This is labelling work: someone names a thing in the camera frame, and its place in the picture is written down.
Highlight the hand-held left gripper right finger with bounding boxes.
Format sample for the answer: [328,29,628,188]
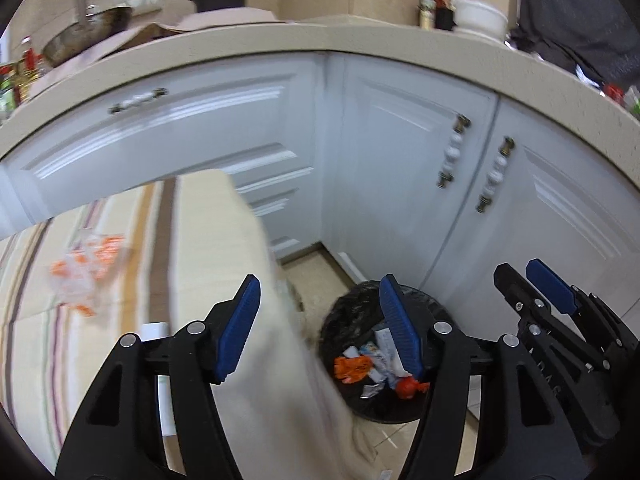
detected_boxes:
[378,274,591,480]

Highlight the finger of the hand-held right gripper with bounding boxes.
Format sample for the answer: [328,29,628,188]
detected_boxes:
[492,263,607,368]
[525,258,640,348]

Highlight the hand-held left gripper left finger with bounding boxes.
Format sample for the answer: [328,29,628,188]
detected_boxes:
[55,274,262,480]

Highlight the white blue-printed pouch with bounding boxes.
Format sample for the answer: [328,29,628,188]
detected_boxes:
[350,326,410,380]

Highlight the bin with black bag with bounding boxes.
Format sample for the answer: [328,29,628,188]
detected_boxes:
[319,281,472,424]

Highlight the small orange red wrapper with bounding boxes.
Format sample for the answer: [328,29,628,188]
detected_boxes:
[396,376,431,401]

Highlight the large orange plastic wrapper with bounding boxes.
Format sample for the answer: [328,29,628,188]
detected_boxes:
[333,356,374,384]

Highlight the clear orange-printed wrapper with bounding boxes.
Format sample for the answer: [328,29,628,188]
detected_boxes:
[49,231,127,319]

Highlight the large white cabinet door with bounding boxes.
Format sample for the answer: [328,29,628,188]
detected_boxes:
[434,96,640,323]

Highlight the white lower cabinet panel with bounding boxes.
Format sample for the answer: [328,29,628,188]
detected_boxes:
[229,144,327,262]

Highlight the striped tablecloth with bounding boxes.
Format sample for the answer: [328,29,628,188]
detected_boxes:
[0,169,378,480]

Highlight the white corner cabinet door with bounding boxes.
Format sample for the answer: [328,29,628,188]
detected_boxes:
[326,54,502,288]

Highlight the wide white drawer front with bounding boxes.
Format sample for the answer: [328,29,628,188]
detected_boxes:
[0,54,327,233]

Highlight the white lidded bowl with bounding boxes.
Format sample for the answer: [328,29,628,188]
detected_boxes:
[453,0,507,25]
[453,19,509,42]

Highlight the dark grey cloth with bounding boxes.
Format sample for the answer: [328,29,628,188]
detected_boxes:
[509,0,640,88]

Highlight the dark sauce bottle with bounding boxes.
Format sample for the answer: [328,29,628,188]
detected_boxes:
[417,0,437,31]

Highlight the row of condiment bottles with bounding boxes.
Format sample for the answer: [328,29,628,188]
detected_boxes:
[0,35,52,125]

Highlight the steel wok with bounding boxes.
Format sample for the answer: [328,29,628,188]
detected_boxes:
[41,5,134,69]

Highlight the beaded cabinet door handle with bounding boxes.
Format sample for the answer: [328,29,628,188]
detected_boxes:
[474,135,516,214]
[437,114,472,189]

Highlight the drawer handle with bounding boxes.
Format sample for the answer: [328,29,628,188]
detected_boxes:
[108,88,169,115]

